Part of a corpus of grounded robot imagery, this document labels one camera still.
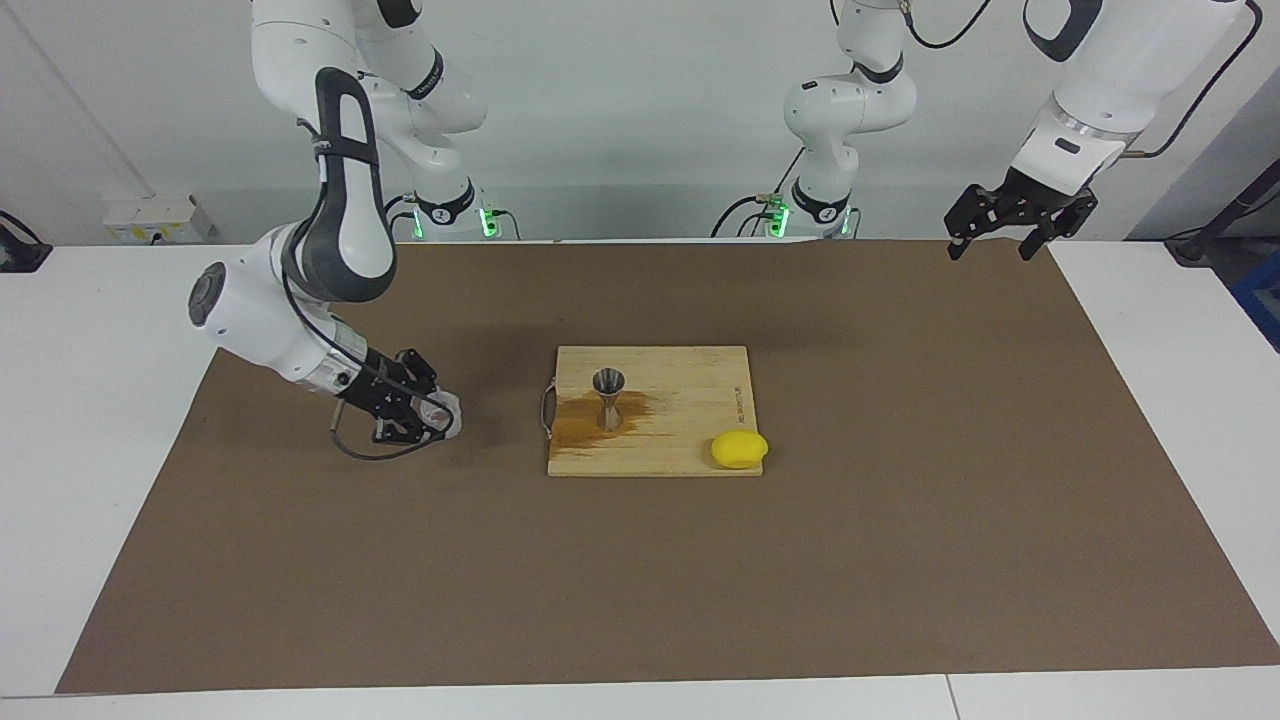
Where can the bamboo cutting board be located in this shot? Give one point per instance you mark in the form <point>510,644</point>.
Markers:
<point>690,420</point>

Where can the blue box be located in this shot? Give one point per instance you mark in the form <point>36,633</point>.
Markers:
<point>1262,300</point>

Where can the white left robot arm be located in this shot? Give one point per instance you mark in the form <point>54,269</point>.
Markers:
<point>850,100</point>

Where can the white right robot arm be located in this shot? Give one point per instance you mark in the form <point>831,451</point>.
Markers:
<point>340,200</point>

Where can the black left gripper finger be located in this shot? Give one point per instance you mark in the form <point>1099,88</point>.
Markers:
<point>1075,212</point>
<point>975,212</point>

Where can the white power box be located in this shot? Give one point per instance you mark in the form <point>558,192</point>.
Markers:
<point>155,220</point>

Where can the small clear glass cup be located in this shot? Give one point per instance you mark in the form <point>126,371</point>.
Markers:
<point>448,410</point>

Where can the yellow lemon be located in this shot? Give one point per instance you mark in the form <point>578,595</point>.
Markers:
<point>739,449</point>

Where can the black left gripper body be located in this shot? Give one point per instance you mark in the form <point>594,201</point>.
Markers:
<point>1035,198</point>

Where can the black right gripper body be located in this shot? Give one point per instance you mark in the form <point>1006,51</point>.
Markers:
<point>385,388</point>

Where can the black desk clamp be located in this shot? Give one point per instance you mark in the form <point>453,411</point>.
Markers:
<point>20,252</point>

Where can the black stand pole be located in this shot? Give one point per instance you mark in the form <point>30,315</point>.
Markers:
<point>1235,208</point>

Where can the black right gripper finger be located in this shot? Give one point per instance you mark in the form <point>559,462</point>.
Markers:
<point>422,370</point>
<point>410,428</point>

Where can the steel double jigger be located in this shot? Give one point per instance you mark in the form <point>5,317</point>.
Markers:
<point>609,382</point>

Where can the brown table mat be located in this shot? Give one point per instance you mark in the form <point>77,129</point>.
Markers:
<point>600,580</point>

